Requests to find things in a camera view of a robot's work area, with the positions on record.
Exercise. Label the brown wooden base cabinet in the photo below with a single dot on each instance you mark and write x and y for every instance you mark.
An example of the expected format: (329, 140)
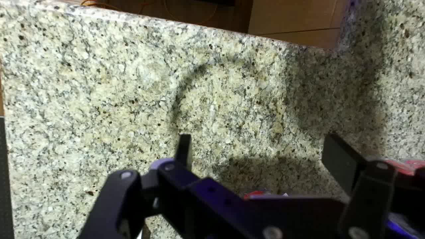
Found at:
(292, 17)

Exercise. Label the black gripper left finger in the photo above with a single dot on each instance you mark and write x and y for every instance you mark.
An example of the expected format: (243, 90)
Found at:
(132, 203)

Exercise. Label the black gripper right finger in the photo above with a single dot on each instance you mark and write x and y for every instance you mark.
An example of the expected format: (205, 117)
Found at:
(369, 194)

